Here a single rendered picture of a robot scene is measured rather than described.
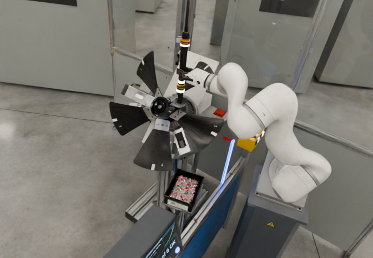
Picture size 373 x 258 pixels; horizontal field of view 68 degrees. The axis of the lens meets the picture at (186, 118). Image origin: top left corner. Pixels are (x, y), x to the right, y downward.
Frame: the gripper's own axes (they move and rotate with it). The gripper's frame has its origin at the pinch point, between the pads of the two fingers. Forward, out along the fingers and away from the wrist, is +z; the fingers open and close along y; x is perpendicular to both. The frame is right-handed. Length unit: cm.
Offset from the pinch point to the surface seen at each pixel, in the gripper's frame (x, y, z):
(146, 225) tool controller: -22, -66, -33
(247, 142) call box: -42, 21, -38
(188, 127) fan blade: -27.7, -5.4, -11.3
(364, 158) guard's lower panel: -51, 70, -103
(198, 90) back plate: -26.8, 29.1, 4.2
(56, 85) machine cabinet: -139, 73, 238
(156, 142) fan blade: -41.5, -14.3, 3.3
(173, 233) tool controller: -26, -61, -41
